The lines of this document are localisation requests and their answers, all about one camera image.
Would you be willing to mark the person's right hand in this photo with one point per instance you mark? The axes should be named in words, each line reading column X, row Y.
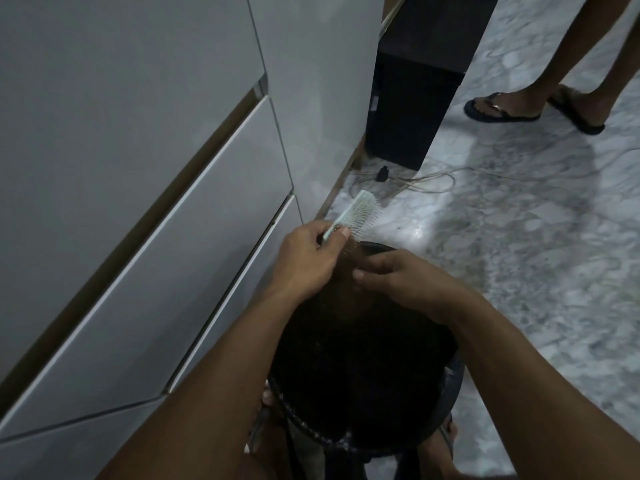
column 420, row 289

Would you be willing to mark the person's left hand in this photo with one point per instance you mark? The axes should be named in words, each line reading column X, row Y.
column 302, row 264

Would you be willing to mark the large brown hair clump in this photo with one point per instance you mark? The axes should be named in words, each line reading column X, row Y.
column 352, row 294

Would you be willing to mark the light blue hairbrush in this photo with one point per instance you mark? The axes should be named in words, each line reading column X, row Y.
column 360, row 209

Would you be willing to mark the black mesh waste basket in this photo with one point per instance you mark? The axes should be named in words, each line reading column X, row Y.
column 370, row 394

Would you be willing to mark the person's right forearm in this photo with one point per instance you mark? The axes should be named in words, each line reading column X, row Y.
column 540, row 404

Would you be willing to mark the person's left forearm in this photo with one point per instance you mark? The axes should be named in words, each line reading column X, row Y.
column 210, row 404

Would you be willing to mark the person's black sandal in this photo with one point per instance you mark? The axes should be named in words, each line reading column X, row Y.
column 448, row 434
column 259, row 429

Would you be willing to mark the person's right leg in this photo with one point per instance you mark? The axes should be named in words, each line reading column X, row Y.
column 435, row 459

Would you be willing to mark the person's leg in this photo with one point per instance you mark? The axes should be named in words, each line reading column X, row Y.
column 270, row 439
column 435, row 459

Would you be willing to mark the person's left leg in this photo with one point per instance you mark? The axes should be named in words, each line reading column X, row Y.
column 270, row 439

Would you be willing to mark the black plug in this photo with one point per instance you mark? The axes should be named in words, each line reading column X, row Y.
column 382, row 173

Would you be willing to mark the white drawer cabinet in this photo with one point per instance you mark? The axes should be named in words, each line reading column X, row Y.
column 125, row 194

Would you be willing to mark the black speaker box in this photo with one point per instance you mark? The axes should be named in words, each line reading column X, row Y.
column 415, row 94

